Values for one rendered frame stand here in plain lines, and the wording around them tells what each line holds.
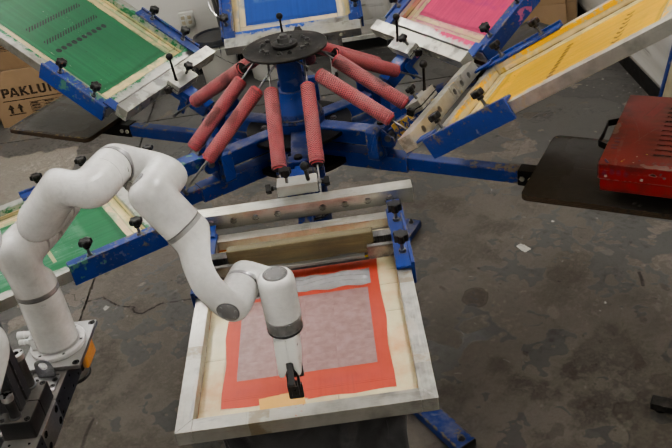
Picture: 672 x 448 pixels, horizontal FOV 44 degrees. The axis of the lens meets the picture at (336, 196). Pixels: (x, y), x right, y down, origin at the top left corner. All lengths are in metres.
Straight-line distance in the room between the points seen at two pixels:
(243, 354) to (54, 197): 0.69
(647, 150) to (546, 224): 1.72
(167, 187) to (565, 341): 2.21
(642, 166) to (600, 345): 1.22
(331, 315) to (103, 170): 0.79
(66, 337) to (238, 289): 0.50
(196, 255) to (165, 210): 0.10
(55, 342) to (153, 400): 1.60
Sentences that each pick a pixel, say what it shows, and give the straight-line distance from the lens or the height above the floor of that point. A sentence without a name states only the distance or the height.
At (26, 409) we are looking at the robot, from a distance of 1.86.
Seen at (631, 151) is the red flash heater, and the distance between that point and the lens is 2.52.
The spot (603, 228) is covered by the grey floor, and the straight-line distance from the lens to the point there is 4.17.
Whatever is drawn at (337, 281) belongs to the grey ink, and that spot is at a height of 0.96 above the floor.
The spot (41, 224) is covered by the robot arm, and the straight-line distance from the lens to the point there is 1.79.
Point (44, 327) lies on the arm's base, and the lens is 1.98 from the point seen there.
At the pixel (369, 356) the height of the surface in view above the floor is 0.96.
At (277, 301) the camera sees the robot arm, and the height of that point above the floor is 1.32.
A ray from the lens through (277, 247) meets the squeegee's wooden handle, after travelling 2.31.
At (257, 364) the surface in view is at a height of 0.96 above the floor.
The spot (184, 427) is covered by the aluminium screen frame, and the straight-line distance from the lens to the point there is 1.95.
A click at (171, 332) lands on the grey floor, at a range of 3.87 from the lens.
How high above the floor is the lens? 2.31
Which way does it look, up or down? 30 degrees down
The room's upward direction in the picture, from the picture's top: 9 degrees counter-clockwise
